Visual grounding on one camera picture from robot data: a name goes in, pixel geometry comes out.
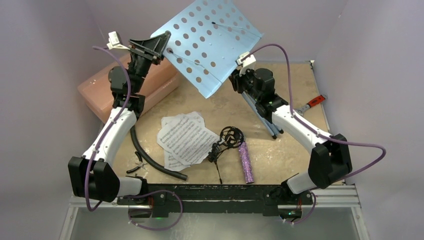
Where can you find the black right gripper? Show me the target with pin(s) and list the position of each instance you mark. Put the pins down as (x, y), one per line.
(238, 78)

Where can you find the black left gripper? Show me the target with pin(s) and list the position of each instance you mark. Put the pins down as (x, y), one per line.
(153, 49)

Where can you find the light blue music stand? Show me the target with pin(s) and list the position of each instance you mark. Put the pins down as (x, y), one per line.
(207, 38)

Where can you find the sheet music page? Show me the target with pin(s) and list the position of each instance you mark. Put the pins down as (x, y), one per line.
(173, 131)
(196, 147)

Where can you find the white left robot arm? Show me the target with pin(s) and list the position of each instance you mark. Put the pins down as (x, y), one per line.
(91, 174)

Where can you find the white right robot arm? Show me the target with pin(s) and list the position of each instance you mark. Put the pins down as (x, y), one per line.
(330, 158)

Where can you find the purple glitter microphone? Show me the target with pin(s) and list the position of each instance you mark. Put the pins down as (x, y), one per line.
(246, 163)

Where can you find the black foam tube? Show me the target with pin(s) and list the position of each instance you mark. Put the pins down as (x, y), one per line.
(153, 156)

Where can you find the black pliers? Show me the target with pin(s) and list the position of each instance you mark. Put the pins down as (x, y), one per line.
(139, 164)

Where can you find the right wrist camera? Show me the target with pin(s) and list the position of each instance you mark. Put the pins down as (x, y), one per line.
(246, 61)

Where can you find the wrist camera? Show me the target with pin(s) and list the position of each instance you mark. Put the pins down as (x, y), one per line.
(114, 42)
(246, 61)

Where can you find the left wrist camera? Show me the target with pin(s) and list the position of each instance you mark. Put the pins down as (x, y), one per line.
(114, 42)

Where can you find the red handled wrench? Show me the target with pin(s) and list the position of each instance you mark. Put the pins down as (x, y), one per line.
(312, 103)

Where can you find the black microphone shock mount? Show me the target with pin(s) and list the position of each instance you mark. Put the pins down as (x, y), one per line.
(230, 137)

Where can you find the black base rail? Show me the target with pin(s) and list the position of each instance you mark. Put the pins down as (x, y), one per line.
(267, 199)

